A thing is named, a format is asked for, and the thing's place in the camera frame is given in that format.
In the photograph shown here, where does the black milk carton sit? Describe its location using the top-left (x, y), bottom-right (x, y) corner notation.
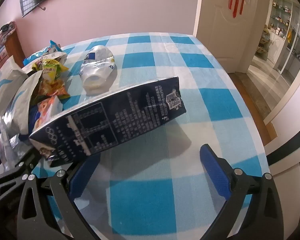
top-left (29, 76), bottom-right (186, 166)

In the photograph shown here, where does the white blue feather bag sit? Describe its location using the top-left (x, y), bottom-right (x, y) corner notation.
top-left (0, 56), bottom-right (28, 116)

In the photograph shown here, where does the yellow oatmeal snack bag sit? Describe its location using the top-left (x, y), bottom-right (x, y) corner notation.
top-left (32, 59), bottom-right (70, 100)

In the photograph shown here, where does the white bedroom door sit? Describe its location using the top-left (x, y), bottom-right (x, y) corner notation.
top-left (193, 0), bottom-right (270, 73)

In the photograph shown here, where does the orange baby picture packet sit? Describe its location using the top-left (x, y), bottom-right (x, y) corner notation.
top-left (33, 96), bottom-right (63, 131)

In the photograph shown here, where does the blue checkered blanket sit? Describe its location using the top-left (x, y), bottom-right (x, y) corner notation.
top-left (62, 33), bottom-right (269, 239)

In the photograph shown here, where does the wooden dresser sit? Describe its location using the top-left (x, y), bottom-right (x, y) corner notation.
top-left (0, 31), bottom-right (25, 68)

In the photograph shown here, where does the folded clothes pile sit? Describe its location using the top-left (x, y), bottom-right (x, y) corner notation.
top-left (0, 21), bottom-right (16, 49)

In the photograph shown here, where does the blue dog picture bag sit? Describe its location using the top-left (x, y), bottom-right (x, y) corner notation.
top-left (23, 40), bottom-right (62, 66)

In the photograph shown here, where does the crushed white plastic bottle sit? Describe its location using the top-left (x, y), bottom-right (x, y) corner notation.
top-left (79, 45), bottom-right (115, 94)

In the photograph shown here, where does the glass display cabinet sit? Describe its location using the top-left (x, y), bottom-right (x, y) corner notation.
top-left (267, 0), bottom-right (300, 84)

